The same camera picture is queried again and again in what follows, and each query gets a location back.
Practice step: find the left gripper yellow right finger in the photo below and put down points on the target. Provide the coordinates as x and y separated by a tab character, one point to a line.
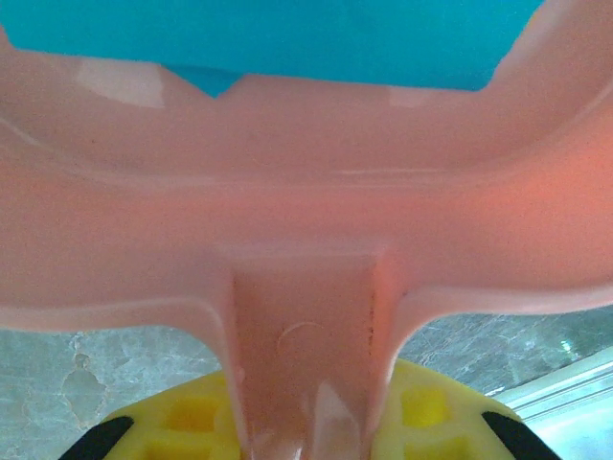
431	421

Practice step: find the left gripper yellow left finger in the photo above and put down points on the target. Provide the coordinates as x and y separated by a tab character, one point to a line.
191	421

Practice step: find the long aluminium mounting rail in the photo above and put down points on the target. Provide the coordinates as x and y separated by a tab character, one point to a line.
574	388

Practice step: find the blue plastic object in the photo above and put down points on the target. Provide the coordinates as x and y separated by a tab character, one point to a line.
287	38

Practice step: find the pink plastic dustpan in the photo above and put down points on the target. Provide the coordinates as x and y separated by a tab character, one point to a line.
306	191

